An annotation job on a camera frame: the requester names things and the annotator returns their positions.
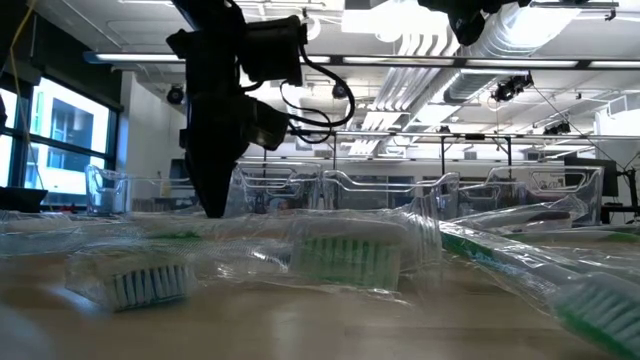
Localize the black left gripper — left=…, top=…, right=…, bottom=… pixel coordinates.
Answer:
left=167, top=28, right=291, bottom=219

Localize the silver ventilation duct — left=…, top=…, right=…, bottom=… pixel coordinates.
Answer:
left=442, top=0, right=601, bottom=104

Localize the long ceiling light bar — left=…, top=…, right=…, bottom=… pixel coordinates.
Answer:
left=83, top=51, right=640, bottom=70

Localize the white cable coil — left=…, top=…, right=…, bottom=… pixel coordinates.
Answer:
left=304, top=14, right=323, bottom=42

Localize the large room window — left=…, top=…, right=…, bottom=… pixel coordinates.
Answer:
left=0, top=74, right=121, bottom=201

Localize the clear plastic bin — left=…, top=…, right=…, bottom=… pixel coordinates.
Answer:
left=84, top=163, right=201, bottom=216
left=458, top=163, right=605, bottom=226
left=224, top=159, right=324, bottom=217
left=321, top=168, right=460, bottom=214

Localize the black overhead rack frame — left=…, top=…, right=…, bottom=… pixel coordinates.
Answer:
left=279, top=127, right=640, bottom=176

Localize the black computer monitor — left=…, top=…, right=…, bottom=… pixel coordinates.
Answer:
left=168, top=158, right=191, bottom=187
left=563, top=156, right=620, bottom=198

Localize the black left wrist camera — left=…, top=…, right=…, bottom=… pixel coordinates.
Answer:
left=237, top=14, right=308, bottom=87

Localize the green toothbrush in clear wrapper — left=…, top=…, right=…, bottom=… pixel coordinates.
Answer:
left=439, top=222, right=640, bottom=359
left=504, top=225, right=640, bottom=247
left=142, top=219, right=409, bottom=292

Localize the black ceiling camera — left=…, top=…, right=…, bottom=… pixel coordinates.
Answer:
left=331, top=77, right=351, bottom=101
left=491, top=72, right=535, bottom=103
left=165, top=83, right=188, bottom=106

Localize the yellow cable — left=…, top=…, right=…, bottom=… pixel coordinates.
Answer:
left=8, top=0, right=40, bottom=191

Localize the blue toothbrush in clear wrapper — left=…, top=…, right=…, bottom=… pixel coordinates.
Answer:
left=110, top=262, right=197, bottom=312

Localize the purple toothbrush in clear wrapper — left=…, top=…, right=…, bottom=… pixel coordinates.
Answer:
left=449, top=208, right=575, bottom=234

